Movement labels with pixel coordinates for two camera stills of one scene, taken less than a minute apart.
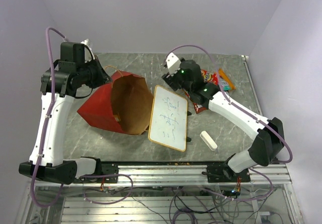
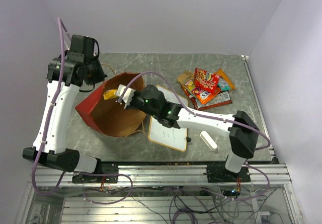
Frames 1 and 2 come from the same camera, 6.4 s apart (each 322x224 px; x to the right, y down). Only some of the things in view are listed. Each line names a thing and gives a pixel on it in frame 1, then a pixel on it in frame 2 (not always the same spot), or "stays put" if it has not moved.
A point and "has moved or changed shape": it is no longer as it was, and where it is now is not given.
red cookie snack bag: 209,77 stays put
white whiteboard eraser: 208,140 stays put
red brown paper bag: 123,105 has moved or changed shape
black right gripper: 170,80 → 131,106
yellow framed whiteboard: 169,119 stays put
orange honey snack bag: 225,77 stays put
